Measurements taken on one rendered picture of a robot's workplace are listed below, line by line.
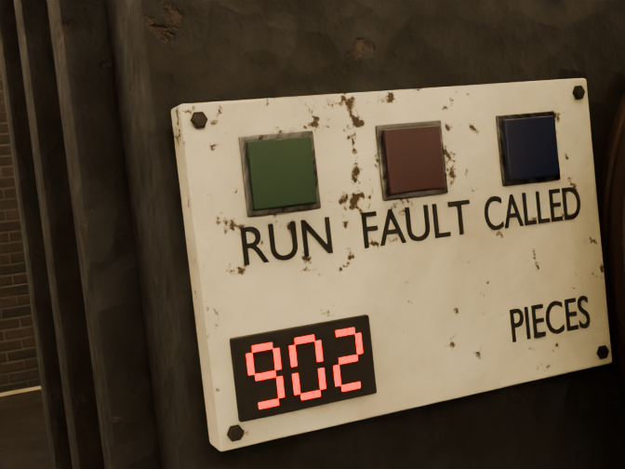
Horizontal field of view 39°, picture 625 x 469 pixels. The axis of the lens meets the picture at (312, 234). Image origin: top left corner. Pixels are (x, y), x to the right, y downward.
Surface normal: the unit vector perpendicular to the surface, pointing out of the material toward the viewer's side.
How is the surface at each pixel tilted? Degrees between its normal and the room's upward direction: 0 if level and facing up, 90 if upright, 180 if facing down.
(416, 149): 90
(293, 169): 90
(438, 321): 90
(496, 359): 90
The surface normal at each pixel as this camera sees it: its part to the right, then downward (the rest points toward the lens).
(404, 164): 0.39, 0.00
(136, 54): -0.91, 0.12
